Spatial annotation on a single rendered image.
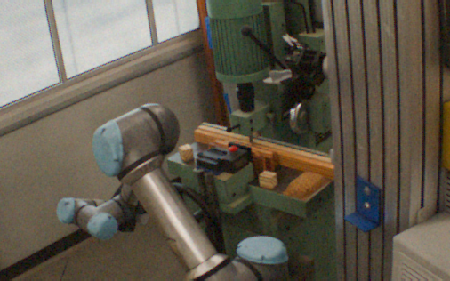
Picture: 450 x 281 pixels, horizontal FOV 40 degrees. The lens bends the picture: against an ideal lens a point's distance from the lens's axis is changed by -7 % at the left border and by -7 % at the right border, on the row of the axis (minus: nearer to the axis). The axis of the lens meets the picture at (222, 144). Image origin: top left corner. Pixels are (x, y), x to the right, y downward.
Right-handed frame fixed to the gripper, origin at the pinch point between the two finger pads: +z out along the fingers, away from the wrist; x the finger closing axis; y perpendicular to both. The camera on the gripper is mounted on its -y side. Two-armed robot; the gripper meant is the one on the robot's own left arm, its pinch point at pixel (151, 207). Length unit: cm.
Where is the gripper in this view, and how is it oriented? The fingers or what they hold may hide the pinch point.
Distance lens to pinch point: 213.1
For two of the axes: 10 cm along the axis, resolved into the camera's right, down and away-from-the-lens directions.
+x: 7.2, 2.4, -6.5
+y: -2.4, 9.7, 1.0
